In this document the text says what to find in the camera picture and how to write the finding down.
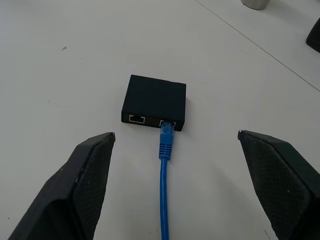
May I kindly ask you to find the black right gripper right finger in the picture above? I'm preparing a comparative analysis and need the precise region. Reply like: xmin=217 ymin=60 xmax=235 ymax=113
xmin=237 ymin=129 xmax=320 ymax=240

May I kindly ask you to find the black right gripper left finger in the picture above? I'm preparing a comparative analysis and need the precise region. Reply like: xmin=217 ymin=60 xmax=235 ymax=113
xmin=7 ymin=131 xmax=116 ymax=240

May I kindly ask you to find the black network switch box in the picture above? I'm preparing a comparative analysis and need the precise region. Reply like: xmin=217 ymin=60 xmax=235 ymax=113
xmin=121 ymin=74 xmax=187 ymax=133

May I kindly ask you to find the black rounded object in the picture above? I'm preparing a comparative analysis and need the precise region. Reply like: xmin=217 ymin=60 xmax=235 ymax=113
xmin=305 ymin=17 xmax=320 ymax=54

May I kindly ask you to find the blue Ethernet cable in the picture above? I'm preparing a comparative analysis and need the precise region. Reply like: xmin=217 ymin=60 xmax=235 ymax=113
xmin=157 ymin=120 xmax=175 ymax=240

